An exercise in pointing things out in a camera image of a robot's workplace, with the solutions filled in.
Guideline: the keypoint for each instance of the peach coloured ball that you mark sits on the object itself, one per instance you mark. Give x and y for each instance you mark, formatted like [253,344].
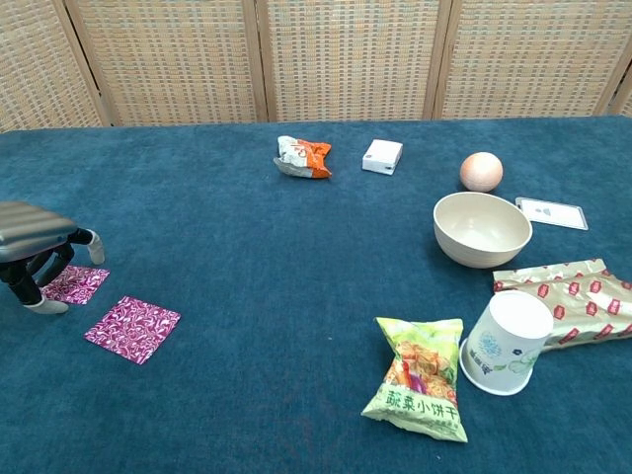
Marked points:
[481,172]

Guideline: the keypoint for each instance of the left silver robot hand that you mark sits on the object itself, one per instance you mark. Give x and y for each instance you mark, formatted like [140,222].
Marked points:
[29,232]

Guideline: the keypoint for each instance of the white paper cup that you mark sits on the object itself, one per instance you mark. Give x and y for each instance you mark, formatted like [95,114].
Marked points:
[503,345]

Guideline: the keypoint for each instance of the gold red snack bag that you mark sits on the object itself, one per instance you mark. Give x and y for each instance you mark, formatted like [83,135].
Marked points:
[587,301]

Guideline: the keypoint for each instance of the woven rattan screen panel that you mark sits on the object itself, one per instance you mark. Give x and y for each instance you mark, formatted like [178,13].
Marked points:
[626,99]
[533,59]
[173,59]
[350,59]
[39,64]

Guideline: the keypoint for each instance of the orange white snack bag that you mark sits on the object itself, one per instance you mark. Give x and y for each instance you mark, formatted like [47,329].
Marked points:
[301,158]

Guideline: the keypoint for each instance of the blue carpet table cover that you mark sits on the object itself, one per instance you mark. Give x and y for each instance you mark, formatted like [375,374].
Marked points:
[222,222]

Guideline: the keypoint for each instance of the white badge card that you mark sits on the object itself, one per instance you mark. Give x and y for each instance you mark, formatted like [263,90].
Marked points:
[558,214]

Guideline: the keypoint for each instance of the small white box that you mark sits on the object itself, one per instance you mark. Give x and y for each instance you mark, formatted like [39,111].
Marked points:
[381,155]

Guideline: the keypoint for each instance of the green vegetable biscuit bag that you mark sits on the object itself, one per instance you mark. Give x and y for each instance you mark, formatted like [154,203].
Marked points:
[419,375]

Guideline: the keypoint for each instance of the beige bowl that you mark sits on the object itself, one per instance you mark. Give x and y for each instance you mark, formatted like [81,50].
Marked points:
[481,232]

